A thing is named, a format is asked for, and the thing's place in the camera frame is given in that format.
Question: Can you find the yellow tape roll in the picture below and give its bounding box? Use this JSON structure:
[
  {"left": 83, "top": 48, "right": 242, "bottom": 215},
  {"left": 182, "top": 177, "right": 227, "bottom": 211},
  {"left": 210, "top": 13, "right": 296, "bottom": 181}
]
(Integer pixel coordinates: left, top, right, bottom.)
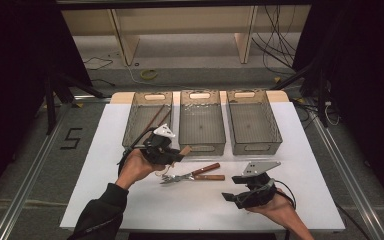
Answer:
[{"left": 139, "top": 68, "right": 159, "bottom": 81}]

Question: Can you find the grey transparent plastic bin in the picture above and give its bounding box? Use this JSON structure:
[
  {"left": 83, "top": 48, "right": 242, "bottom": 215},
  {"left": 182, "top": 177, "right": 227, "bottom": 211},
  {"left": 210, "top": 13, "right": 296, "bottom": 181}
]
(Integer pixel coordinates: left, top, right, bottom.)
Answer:
[
  {"left": 122, "top": 91, "right": 174, "bottom": 149},
  {"left": 226, "top": 89, "right": 284, "bottom": 156},
  {"left": 178, "top": 89, "right": 227, "bottom": 157}
]

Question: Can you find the person's right hand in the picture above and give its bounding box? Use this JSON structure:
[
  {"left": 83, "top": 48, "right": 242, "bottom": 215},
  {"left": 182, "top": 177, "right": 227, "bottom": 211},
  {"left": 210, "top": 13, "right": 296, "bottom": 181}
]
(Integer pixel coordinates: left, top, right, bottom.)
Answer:
[{"left": 246, "top": 188, "right": 297, "bottom": 223}]

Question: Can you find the white floor cable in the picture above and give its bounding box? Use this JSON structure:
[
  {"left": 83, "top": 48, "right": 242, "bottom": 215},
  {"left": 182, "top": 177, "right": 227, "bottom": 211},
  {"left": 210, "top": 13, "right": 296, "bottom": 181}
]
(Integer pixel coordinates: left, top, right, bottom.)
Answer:
[{"left": 124, "top": 63, "right": 211, "bottom": 92}]

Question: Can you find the right hand-held gripper black cable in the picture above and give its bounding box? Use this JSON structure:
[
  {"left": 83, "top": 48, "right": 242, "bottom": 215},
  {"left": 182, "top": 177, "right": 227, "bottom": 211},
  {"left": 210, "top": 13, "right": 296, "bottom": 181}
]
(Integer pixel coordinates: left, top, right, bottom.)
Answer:
[{"left": 272, "top": 179, "right": 298, "bottom": 210}]

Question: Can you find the thin black floor cable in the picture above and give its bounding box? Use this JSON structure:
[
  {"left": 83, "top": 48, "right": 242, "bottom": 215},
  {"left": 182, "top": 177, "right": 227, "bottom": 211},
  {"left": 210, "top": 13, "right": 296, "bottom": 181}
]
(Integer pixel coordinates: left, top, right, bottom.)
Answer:
[{"left": 82, "top": 56, "right": 114, "bottom": 72}]

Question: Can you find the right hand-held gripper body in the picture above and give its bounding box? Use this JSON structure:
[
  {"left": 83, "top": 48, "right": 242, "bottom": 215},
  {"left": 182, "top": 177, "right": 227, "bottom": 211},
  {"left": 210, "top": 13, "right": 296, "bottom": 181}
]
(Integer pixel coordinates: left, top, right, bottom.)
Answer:
[{"left": 233, "top": 161, "right": 282, "bottom": 210}]

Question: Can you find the left hand-held gripper black cable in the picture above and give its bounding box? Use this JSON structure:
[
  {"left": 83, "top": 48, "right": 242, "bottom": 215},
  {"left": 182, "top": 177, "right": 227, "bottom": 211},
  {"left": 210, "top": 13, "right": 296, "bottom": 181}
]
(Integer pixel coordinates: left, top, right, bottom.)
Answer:
[{"left": 117, "top": 128, "right": 149, "bottom": 176}]

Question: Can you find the black metal stand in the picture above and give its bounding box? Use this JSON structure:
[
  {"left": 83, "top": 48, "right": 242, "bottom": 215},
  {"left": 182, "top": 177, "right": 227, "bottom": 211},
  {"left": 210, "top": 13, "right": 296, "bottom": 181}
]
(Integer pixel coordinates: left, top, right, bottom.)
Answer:
[
  {"left": 272, "top": 63, "right": 332, "bottom": 128},
  {"left": 44, "top": 73, "right": 107, "bottom": 135}
]

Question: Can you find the fork with light wooden handle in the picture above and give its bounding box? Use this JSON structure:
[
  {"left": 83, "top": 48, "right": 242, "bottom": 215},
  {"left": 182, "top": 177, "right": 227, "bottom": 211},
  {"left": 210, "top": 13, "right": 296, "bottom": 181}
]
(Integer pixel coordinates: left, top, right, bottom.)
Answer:
[{"left": 159, "top": 173, "right": 226, "bottom": 185}]

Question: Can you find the white table cover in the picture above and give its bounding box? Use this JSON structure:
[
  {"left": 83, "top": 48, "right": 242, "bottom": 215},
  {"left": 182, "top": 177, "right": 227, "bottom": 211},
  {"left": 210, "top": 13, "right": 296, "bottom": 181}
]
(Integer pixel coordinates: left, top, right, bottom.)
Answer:
[{"left": 59, "top": 101, "right": 346, "bottom": 232}]

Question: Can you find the beige wooden desk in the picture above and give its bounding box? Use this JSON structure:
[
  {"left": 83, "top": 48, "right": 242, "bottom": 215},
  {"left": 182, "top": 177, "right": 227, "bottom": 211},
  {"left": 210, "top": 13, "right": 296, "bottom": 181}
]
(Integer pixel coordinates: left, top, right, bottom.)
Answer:
[{"left": 61, "top": 4, "right": 313, "bottom": 67}]

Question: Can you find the bundle of black cables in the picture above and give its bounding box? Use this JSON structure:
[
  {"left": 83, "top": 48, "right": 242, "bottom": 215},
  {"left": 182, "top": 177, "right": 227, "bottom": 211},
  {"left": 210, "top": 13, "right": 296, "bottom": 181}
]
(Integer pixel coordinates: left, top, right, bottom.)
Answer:
[{"left": 251, "top": 4, "right": 298, "bottom": 77}]

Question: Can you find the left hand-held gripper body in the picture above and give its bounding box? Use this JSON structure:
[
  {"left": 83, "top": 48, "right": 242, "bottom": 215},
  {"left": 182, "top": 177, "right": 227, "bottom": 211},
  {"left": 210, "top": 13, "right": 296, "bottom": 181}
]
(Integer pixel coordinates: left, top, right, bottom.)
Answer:
[{"left": 139, "top": 123, "right": 181, "bottom": 166}]

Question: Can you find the hand-held gripper black cable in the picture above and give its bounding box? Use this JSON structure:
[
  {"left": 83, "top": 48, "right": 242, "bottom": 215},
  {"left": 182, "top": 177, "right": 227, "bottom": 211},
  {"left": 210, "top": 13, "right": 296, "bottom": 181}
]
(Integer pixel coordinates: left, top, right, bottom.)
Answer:
[
  {"left": 272, "top": 179, "right": 298, "bottom": 210},
  {"left": 117, "top": 128, "right": 149, "bottom": 176}
]

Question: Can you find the metal floor rail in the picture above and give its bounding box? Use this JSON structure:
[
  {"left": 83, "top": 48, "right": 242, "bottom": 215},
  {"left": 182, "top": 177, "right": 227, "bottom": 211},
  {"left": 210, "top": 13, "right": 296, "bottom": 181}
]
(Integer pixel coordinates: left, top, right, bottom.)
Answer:
[
  {"left": 308, "top": 99, "right": 384, "bottom": 240},
  {"left": 0, "top": 95, "right": 112, "bottom": 240}
]

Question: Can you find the person's left hand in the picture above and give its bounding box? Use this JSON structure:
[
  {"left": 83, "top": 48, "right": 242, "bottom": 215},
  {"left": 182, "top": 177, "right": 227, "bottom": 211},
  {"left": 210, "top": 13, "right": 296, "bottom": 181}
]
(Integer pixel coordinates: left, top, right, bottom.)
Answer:
[{"left": 115, "top": 148, "right": 164, "bottom": 191}]

